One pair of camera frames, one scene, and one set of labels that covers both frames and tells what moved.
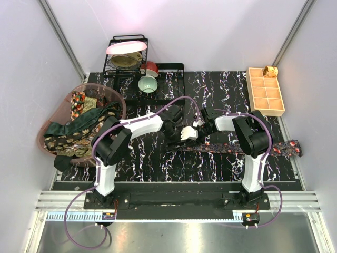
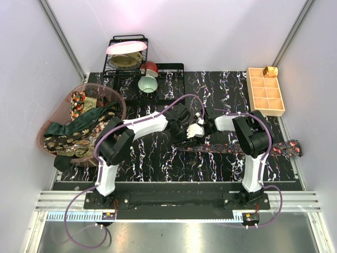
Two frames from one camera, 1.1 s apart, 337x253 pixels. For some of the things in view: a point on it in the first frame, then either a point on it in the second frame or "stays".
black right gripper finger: [204, 133] to [218, 138]
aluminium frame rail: [294, 201] stays
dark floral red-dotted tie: [290, 148] stays
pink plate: [126, 47] stays
